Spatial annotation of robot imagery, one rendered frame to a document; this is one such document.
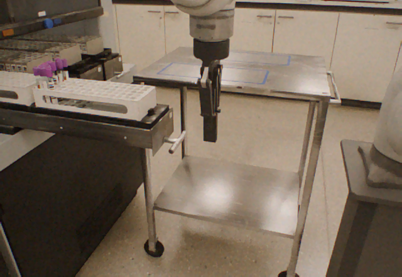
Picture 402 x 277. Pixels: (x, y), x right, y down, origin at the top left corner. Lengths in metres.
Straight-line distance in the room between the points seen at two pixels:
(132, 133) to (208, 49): 0.26
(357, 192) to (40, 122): 0.77
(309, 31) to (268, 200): 1.90
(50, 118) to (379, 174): 0.79
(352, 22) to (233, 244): 2.09
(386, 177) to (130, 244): 1.13
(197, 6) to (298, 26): 2.55
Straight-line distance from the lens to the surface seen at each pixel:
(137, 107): 0.73
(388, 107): 0.79
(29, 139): 1.02
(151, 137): 0.73
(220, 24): 0.63
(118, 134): 0.77
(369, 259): 0.95
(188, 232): 1.61
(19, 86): 0.93
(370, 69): 3.10
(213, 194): 1.37
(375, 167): 0.84
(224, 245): 1.55
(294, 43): 2.99
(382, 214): 0.86
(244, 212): 1.30
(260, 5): 3.01
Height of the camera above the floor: 1.13
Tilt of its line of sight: 26 degrees down
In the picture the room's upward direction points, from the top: straight up
